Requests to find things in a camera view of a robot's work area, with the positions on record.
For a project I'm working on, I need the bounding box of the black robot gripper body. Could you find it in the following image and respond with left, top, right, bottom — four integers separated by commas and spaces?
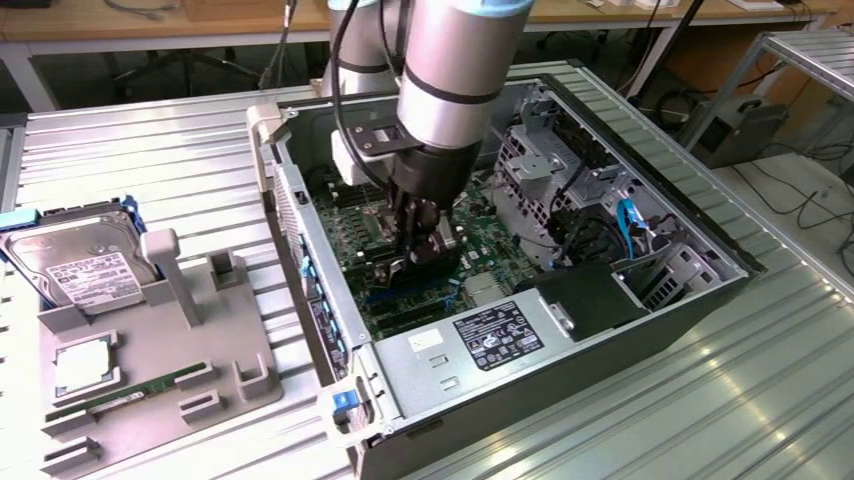
388, 141, 481, 210

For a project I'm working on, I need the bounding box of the black graphics card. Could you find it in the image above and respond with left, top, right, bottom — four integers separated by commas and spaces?
369, 218, 463, 292

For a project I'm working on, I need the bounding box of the green motherboard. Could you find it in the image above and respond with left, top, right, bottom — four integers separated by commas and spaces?
310, 167, 539, 342

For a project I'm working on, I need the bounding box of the black RAM slot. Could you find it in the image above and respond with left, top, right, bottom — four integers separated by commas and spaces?
324, 172, 365, 199

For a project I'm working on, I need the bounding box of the blue expansion slot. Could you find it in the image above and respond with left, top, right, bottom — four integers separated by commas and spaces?
361, 288, 408, 306

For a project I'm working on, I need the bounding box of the metal disk bay cage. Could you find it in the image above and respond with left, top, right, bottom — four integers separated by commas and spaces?
491, 123, 605, 239

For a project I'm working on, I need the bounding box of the black expansion slot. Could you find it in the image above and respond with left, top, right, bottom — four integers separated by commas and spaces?
368, 298, 449, 325

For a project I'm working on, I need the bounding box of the silver chipset heatsink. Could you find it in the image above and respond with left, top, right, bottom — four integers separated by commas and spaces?
461, 276, 507, 310

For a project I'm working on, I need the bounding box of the grey power supply unit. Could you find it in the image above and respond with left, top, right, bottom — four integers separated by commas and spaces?
368, 286, 576, 422

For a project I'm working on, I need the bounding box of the black chair base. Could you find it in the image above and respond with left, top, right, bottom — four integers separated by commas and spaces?
110, 46, 262, 90

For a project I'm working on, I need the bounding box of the open black PC case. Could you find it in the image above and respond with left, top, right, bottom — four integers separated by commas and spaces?
244, 73, 768, 480

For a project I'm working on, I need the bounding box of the grey parts rack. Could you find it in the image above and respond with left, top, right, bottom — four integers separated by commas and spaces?
36, 228, 289, 477

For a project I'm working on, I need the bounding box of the wooden desk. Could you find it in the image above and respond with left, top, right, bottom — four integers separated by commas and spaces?
0, 0, 835, 51

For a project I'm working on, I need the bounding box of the black box on floor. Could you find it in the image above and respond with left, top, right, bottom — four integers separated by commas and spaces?
692, 96, 793, 170

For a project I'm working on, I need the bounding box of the hard disk in blue caddy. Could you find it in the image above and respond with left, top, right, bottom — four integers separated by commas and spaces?
0, 196, 166, 315

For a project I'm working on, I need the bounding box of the green RAM stick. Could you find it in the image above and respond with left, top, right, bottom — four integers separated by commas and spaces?
84, 361, 206, 417

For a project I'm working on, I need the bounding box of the silver CPU chip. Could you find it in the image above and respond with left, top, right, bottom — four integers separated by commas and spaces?
52, 343, 116, 395

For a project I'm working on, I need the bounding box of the metal slat side table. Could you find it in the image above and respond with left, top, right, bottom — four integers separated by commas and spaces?
704, 29, 854, 151

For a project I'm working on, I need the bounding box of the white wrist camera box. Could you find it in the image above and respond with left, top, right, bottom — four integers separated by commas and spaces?
329, 122, 426, 188

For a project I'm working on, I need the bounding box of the black plastic air duct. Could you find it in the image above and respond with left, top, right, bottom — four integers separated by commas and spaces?
511, 258, 649, 345

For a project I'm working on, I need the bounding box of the blue data wire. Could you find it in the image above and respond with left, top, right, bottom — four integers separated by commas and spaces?
615, 196, 647, 262

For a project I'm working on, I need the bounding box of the hanging grey cable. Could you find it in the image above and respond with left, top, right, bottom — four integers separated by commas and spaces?
261, 0, 300, 90

